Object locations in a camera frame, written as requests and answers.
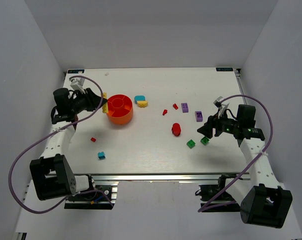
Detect aluminium table rail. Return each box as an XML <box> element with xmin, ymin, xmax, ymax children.
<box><xmin>37</xmin><ymin>173</ymin><xmax>252</xmax><ymax>182</ymax></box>

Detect blue corner sticker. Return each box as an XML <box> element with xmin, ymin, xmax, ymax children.
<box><xmin>67</xmin><ymin>69</ymin><xmax>85</xmax><ymax>75</ymax></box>
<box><xmin>215</xmin><ymin>67</ymin><xmax>234</xmax><ymax>72</ymax></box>

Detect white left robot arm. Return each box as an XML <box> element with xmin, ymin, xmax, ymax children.
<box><xmin>29</xmin><ymin>88</ymin><xmax>108</xmax><ymax>201</ymax></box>

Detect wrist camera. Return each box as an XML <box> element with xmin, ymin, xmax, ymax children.
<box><xmin>213</xmin><ymin>96</ymin><xmax>229</xmax><ymax>119</ymax></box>
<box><xmin>69</xmin><ymin>77</ymin><xmax>85</xmax><ymax>93</ymax></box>

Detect purple printed lego brick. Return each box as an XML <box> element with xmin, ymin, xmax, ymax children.
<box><xmin>195</xmin><ymin>111</ymin><xmax>203</xmax><ymax>122</ymax></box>

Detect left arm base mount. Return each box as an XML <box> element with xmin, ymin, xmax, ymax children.
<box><xmin>64</xmin><ymin>182</ymin><xmax>118</xmax><ymax>210</ymax></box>

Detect teal arched lego brick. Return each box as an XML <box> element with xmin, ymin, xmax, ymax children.
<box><xmin>134</xmin><ymin>95</ymin><xmax>146</xmax><ymax>105</ymax></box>

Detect long yellow lego brick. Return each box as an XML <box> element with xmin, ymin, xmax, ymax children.
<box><xmin>102</xmin><ymin>92</ymin><xmax>109</xmax><ymax>114</ymax></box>

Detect purple lego brick with studs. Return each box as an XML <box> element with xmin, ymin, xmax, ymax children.
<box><xmin>181</xmin><ymin>102</ymin><xmax>189</xmax><ymax>113</ymax></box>

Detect orange round divided container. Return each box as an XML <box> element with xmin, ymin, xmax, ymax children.
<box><xmin>106</xmin><ymin>94</ymin><xmax>134</xmax><ymax>125</ymax></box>

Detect green lego brick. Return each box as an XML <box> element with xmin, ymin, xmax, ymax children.
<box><xmin>200</xmin><ymin>136</ymin><xmax>210</xmax><ymax>145</ymax></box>
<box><xmin>186</xmin><ymin>139</ymin><xmax>196</xmax><ymax>149</ymax></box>

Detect white foam board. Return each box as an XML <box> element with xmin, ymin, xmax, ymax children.
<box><xmin>16</xmin><ymin>182</ymin><xmax>302</xmax><ymax>240</ymax></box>

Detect right blue corner sticker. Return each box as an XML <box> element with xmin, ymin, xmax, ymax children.
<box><xmin>215</xmin><ymin>67</ymin><xmax>234</xmax><ymax>72</ymax></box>

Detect green lego brick right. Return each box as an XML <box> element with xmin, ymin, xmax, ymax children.
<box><xmin>200</xmin><ymin>136</ymin><xmax>210</xmax><ymax>145</ymax></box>

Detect red rounded lego brick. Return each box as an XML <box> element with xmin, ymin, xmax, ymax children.
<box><xmin>171</xmin><ymin>122</ymin><xmax>182</xmax><ymax>137</ymax></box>

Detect left blue corner sticker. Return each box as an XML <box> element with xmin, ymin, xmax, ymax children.
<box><xmin>67</xmin><ymin>69</ymin><xmax>85</xmax><ymax>75</ymax></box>

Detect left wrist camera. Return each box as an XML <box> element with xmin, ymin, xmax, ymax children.
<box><xmin>69</xmin><ymin>77</ymin><xmax>85</xmax><ymax>93</ymax></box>

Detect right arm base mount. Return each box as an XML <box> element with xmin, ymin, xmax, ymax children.
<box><xmin>195</xmin><ymin>174</ymin><xmax>244</xmax><ymax>213</ymax></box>

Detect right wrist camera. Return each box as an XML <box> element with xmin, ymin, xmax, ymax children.
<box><xmin>213</xmin><ymin>96</ymin><xmax>229</xmax><ymax>119</ymax></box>

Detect small teal lego brick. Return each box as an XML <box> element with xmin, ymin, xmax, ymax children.
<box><xmin>97</xmin><ymin>151</ymin><xmax>106</xmax><ymax>160</ymax></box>

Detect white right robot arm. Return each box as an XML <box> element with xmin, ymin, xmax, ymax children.
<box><xmin>195</xmin><ymin>104</ymin><xmax>293</xmax><ymax>229</ymax></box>

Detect green lego brick left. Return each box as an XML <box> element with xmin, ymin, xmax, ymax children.
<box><xmin>186</xmin><ymin>139</ymin><xmax>196</xmax><ymax>149</ymax></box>

